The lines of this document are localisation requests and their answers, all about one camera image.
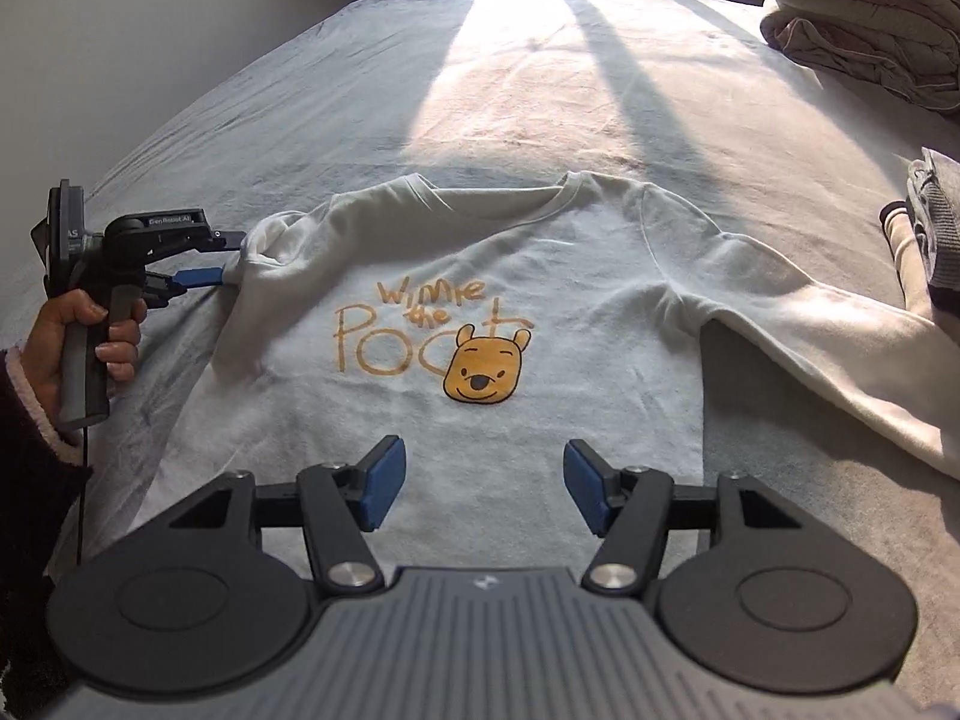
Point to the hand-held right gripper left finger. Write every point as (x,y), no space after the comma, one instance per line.
(382,484)

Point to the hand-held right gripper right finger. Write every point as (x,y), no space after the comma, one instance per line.
(589,484)

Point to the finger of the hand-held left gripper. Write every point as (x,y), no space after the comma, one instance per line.
(225,240)
(202,277)

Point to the white printed sweatshirt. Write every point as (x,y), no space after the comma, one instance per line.
(600,300)

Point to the person's left forearm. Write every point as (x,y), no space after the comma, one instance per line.
(30,525)

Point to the person's left hand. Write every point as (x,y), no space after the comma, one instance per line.
(45,345)

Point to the grey bed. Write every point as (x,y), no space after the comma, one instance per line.
(525,90)

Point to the folded beige garment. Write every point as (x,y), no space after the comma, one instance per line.
(911,270)

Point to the folded black garment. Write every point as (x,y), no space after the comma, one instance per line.
(892,211)

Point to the folded beige pink duvet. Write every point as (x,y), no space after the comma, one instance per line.
(862,22)

